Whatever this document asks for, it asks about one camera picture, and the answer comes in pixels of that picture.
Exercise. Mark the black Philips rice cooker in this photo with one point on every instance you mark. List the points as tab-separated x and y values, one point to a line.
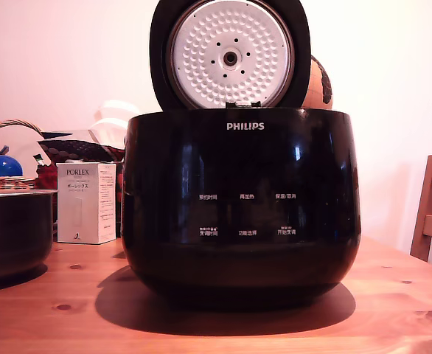
238	206

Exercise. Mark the rice cooker lid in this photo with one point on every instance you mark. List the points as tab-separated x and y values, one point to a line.
230	55

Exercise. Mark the dark metallic inner pot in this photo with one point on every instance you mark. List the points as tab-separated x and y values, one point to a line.
13	232

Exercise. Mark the white folded paper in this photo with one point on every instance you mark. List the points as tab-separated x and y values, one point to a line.
111	121

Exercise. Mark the white Porlex box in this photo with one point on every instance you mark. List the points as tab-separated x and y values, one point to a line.
85	203

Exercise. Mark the orange patterned globe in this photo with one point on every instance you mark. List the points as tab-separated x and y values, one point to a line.
320	86

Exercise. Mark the woven wicker basket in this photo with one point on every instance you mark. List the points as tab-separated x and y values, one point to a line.
7	182

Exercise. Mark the blue ball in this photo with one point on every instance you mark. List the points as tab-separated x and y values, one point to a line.
1	166

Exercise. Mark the wooden chair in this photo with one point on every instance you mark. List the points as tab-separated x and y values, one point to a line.
431	210

